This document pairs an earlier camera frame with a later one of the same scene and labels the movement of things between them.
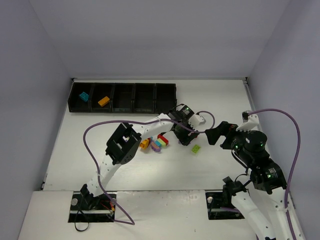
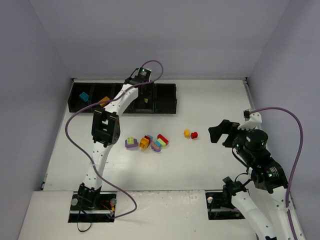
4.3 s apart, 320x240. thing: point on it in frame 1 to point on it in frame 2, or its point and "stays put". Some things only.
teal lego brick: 84,96 stays put
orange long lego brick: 103,101 stays put
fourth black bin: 144,98 stays put
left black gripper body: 184,135 to 145,91
